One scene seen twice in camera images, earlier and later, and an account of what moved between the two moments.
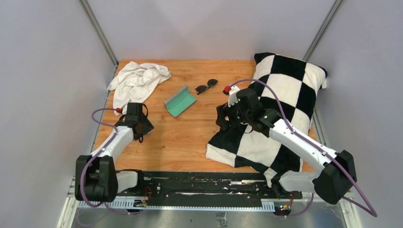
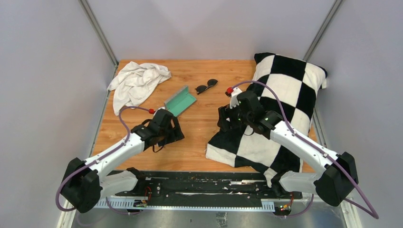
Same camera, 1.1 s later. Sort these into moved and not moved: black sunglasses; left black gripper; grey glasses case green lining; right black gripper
Moved: left black gripper
Not moved: right black gripper; grey glasses case green lining; black sunglasses
